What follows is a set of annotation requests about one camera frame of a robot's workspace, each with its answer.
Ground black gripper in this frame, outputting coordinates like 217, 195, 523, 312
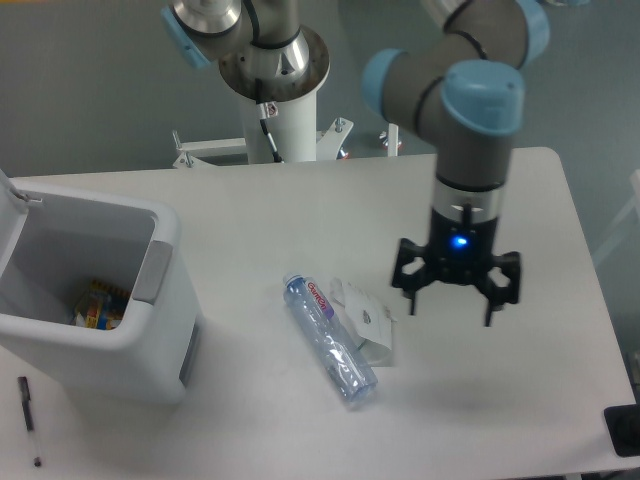
391, 208, 521, 327

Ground white plastic trash can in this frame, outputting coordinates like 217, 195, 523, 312
1, 178, 200, 404

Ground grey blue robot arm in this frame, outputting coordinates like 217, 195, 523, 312
161, 1, 550, 312

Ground colourful snack wrapper trash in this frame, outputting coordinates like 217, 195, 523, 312
69, 280, 131, 331

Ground crumpled white paper packaging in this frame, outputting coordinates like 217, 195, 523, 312
330, 277, 395, 367

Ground clear plastic water bottle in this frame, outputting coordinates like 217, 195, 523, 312
283, 273, 378, 405

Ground black device at table edge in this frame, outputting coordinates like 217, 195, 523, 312
604, 404, 639, 458

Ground black pen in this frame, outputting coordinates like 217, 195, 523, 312
17, 376, 43, 468

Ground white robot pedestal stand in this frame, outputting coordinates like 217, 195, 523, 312
171, 27, 401, 170

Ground black white cable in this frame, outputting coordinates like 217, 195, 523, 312
253, 77, 286, 165

